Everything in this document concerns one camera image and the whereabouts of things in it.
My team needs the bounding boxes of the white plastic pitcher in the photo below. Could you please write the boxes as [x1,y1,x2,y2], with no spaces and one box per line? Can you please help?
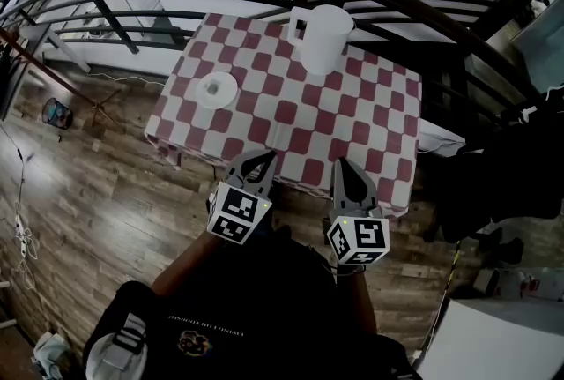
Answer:
[286,4,356,77]

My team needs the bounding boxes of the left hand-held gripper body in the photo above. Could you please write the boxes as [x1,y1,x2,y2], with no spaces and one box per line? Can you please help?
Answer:
[205,182,272,245]

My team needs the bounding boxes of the person's right forearm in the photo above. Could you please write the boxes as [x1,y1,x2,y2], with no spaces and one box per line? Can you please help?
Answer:
[341,267,379,333]

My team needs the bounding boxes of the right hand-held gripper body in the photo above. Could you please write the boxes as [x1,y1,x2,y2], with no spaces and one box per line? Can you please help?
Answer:
[326,206,391,267]

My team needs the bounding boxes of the person's left forearm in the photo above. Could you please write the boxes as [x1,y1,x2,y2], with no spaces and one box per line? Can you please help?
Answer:
[149,232,226,298]

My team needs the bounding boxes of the white round plate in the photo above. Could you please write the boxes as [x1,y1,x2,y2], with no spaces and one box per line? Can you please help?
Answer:
[195,71,239,109]

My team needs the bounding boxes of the white power strip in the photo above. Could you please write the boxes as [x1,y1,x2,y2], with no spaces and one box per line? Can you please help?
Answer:
[14,214,30,254]

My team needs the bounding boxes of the person's black shirt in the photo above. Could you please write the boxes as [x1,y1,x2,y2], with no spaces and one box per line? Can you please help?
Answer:
[83,223,424,380]

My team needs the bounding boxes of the white bag red print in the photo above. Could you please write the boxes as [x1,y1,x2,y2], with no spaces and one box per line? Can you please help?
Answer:
[473,267,564,304]

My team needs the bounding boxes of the black mesh waste bin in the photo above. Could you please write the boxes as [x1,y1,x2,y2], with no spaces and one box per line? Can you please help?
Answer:
[41,97,75,130]

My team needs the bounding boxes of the red white checkered tablecloth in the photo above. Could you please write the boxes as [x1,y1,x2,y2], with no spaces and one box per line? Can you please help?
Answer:
[144,11,423,220]

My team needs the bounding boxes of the white table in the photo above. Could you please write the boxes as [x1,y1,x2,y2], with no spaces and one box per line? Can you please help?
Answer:
[413,297,564,380]

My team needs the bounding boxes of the grey shoulder strap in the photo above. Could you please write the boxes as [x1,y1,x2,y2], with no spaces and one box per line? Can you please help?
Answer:
[85,311,149,380]

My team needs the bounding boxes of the black jacket pile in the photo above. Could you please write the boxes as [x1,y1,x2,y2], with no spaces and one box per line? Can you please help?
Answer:
[422,95,564,245]

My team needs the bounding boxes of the brown wooden coat stand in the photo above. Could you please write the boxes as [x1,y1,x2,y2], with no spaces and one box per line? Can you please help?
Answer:
[0,25,127,130]

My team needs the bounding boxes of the pale crumpled cloth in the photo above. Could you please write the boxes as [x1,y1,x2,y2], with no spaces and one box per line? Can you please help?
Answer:
[33,332,71,379]

